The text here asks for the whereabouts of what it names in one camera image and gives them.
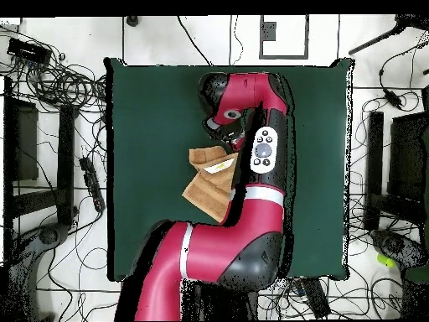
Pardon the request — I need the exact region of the tan terry towel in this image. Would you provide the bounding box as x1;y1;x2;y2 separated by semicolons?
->
181;145;241;225

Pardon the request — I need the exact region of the dark green table cloth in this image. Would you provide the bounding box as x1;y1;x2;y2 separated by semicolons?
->
104;57;355;282

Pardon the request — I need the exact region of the black metal stand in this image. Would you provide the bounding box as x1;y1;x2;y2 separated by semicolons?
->
363;110;429;232
3;75;80;229

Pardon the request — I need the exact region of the black power strip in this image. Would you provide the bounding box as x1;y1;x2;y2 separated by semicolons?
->
79;156;106;213

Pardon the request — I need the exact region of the black power adapter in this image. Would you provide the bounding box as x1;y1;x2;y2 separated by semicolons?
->
383;88;403;110

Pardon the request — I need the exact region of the black tripod pole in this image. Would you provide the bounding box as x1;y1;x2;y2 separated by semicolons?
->
348;14;429;56

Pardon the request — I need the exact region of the black rectangular floor box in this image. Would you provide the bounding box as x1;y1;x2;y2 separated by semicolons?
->
301;278;331;318

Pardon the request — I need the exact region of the dark grey stand base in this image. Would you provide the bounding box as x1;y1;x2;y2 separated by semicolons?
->
370;229;428;269
6;222;71;321

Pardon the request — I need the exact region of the small bright green object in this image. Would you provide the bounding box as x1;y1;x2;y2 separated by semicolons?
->
376;253;396;268

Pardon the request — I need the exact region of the thin black floor cable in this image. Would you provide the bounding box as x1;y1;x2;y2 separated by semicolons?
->
228;14;245;66

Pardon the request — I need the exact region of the grey square floor frame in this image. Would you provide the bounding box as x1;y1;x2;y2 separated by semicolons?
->
258;14;310;60

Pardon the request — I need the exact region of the black cable tangle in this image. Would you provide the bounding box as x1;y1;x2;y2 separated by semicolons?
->
0;26;108;117
348;90;423;175

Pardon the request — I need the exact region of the black network switch box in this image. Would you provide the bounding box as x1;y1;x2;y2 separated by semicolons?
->
7;37;53;65

